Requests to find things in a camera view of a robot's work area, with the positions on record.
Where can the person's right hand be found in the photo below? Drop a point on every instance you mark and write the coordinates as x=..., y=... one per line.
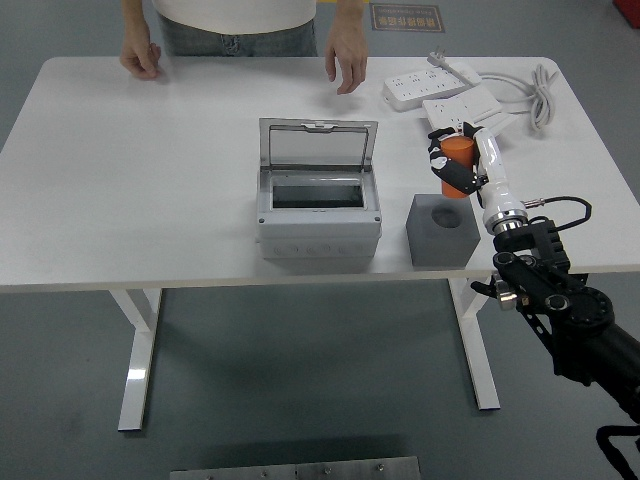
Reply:
x=140, y=60

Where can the person's left hand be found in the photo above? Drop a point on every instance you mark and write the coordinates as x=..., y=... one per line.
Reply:
x=347, y=60

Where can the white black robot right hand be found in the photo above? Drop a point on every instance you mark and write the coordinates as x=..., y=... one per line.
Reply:
x=492, y=165

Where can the orange cylindrical battery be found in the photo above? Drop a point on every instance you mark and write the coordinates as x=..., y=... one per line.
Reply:
x=457, y=150

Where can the grey electrical box clear lid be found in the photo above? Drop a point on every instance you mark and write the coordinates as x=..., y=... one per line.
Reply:
x=320, y=230

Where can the person's left forearm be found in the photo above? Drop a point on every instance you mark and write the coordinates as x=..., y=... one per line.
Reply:
x=347, y=20

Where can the person's right forearm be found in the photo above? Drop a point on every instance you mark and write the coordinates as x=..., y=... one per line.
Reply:
x=136, y=20

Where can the brown floor sign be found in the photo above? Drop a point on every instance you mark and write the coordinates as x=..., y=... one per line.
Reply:
x=407, y=17

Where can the white power strip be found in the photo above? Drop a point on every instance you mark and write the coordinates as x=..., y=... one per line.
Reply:
x=425, y=85

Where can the grey block with round hole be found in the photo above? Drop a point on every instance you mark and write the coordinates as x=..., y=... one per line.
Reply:
x=440, y=247

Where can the person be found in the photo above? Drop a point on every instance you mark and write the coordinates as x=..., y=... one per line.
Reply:
x=240, y=25

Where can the white table leg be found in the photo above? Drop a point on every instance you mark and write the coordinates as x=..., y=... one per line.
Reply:
x=482, y=370
x=137, y=360

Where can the red object at floor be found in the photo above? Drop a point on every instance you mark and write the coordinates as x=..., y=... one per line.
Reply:
x=629, y=10

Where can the grey metal plate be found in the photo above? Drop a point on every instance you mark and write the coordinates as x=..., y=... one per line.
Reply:
x=295, y=470

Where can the white switch panel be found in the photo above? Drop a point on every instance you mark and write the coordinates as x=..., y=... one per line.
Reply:
x=500, y=122

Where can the white wall socket panel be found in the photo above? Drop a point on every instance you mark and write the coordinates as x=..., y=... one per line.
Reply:
x=450, y=112

